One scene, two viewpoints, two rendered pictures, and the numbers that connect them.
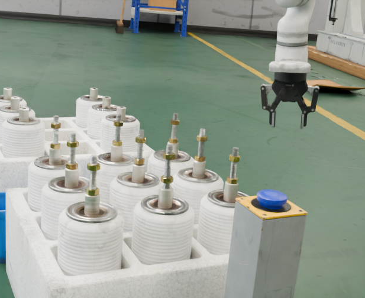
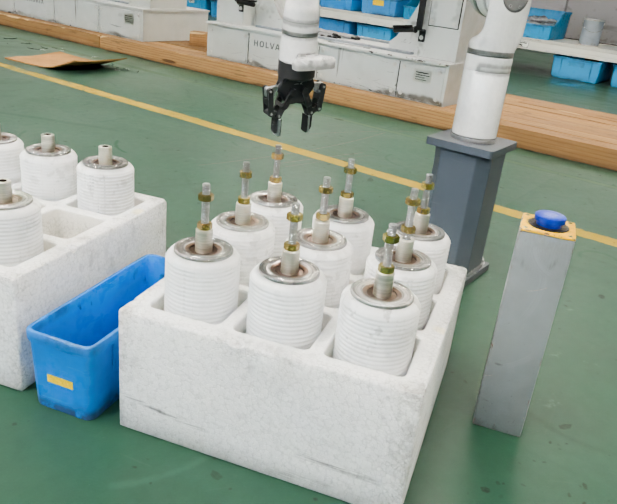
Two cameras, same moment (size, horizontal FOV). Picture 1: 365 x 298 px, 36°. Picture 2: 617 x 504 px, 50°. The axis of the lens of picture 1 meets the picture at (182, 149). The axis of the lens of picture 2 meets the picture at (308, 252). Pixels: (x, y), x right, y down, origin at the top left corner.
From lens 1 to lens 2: 0.79 m
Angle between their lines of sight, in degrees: 44
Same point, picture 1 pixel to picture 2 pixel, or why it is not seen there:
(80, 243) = (406, 333)
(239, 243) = (529, 271)
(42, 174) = (218, 270)
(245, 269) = (541, 294)
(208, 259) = (444, 300)
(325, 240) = not seen: hidden behind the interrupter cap
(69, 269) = (388, 369)
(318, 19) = not seen: outside the picture
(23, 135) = (27, 222)
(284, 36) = (302, 26)
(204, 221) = not seen: hidden behind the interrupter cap
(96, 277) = (423, 363)
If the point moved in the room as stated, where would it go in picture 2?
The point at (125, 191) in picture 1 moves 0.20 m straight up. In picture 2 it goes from (333, 257) to (352, 107)
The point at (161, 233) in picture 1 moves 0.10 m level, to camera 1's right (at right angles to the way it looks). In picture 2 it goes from (427, 290) to (470, 272)
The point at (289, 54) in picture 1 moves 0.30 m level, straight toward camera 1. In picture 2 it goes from (307, 48) to (413, 77)
